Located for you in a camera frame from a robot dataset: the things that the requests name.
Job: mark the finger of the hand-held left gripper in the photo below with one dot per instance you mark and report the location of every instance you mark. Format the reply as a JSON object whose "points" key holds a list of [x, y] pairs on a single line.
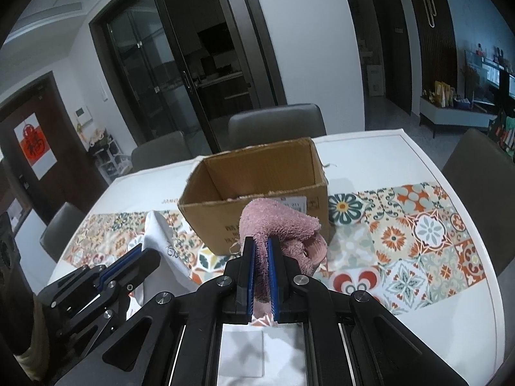
{"points": [[80, 281], [136, 267]]}

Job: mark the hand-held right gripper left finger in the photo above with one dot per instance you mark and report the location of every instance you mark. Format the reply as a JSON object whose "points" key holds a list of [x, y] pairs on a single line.
{"points": [[251, 277]]}

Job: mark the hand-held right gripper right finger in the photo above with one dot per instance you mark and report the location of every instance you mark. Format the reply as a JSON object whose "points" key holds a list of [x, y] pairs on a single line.
{"points": [[273, 277]]}

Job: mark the cream white cloth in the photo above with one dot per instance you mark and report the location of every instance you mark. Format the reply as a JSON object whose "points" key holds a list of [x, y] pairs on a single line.
{"points": [[169, 265]]}

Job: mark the dusty pink towel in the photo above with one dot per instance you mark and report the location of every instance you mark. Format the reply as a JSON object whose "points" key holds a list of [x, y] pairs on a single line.
{"points": [[277, 219]]}

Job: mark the brown cardboard box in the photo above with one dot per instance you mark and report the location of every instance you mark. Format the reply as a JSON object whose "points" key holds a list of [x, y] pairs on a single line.
{"points": [[217, 225]]}

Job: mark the grey dining chair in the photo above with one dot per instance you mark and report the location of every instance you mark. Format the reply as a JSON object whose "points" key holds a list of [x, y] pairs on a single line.
{"points": [[60, 229], [483, 193], [277, 122], [161, 150]]}

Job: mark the white shoe rack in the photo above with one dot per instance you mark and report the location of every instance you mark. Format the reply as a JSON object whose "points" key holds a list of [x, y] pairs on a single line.
{"points": [[108, 157]]}

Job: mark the red and white door poster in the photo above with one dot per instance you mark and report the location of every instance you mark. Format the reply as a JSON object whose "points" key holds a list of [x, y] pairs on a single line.
{"points": [[34, 144]]}

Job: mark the brown wooden door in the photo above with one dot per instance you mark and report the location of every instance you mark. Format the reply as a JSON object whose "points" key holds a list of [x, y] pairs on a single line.
{"points": [[60, 136]]}

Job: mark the dark sliding glass door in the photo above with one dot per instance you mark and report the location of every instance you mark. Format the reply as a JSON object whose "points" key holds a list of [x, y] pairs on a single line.
{"points": [[136, 68]]}

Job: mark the white floor appliance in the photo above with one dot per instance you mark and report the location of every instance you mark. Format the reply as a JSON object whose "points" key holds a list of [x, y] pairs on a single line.
{"points": [[375, 80]]}

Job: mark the white sideboard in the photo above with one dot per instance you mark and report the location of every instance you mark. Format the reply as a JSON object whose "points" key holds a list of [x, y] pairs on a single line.
{"points": [[450, 116]]}

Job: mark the dark interior door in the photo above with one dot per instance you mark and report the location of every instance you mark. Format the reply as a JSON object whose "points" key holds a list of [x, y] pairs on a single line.
{"points": [[392, 48]]}

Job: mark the colourful hanging clothes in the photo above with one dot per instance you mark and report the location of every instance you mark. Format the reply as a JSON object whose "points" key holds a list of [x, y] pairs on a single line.
{"points": [[505, 130]]}

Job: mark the white wall intercom panel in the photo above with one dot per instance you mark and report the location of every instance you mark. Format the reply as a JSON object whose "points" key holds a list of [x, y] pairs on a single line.
{"points": [[83, 113]]}

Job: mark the white light switch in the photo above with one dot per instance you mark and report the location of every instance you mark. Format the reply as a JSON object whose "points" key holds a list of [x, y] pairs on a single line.
{"points": [[104, 93]]}

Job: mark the dark slatted wall panel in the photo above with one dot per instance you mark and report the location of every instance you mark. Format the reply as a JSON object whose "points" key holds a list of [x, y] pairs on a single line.
{"points": [[438, 48]]}

